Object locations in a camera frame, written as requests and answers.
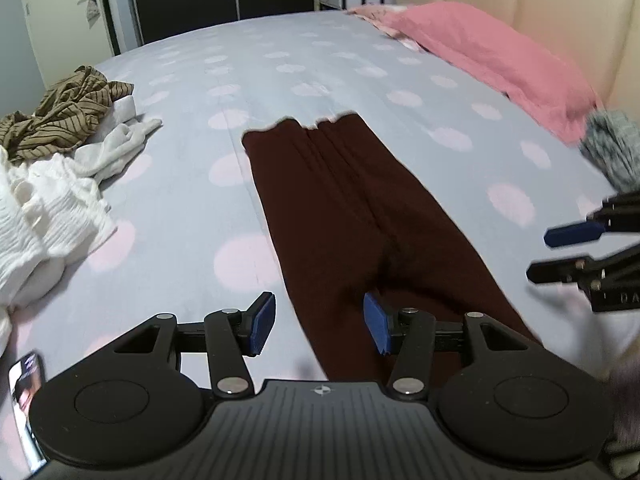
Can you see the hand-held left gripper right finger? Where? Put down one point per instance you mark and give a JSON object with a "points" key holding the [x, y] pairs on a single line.
{"points": [[376, 322]]}

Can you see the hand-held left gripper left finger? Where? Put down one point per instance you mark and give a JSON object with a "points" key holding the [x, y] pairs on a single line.
{"points": [[264, 322]]}

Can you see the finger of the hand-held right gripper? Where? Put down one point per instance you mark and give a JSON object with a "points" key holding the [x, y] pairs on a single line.
{"points": [[555, 271], [570, 235]]}

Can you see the dark maroon pants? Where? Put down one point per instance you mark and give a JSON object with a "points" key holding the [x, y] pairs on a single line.
{"points": [[350, 210]]}

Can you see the grey striped garment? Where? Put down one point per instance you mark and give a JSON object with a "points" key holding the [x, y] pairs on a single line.
{"points": [[617, 145]]}

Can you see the polka dot bed sheet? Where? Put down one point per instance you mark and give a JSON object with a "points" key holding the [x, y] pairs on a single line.
{"points": [[200, 110]]}

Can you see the white fleece garment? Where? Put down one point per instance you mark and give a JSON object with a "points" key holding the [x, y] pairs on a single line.
{"points": [[120, 145]]}

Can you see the beige padded headboard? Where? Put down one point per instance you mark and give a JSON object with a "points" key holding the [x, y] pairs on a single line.
{"points": [[550, 0]]}

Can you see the white crinkled garment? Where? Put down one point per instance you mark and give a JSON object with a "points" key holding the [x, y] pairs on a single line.
{"points": [[45, 220]]}

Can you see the smartphone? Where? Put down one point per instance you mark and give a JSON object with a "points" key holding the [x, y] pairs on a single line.
{"points": [[27, 400]]}

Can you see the brown striped garment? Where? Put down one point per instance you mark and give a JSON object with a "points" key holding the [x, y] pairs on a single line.
{"points": [[60, 115]]}

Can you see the pink patterned pillow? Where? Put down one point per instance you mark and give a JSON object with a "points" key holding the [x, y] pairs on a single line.
{"points": [[380, 12]]}

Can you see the cream door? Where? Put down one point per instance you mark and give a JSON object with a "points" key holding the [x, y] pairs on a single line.
{"points": [[55, 20]]}

